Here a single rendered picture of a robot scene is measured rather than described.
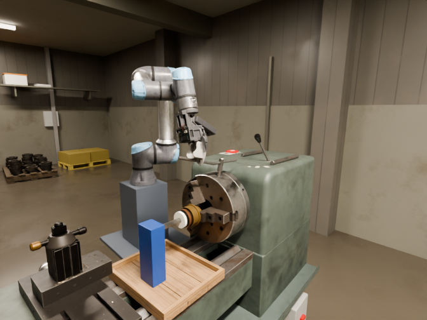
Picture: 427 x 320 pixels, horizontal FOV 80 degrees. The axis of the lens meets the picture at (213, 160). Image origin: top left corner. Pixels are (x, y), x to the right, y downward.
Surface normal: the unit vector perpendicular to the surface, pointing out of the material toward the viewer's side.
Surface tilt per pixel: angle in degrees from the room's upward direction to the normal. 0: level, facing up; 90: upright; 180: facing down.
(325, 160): 90
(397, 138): 90
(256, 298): 90
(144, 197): 90
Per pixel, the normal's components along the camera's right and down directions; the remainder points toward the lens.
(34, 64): 0.70, 0.15
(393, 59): -0.71, 0.13
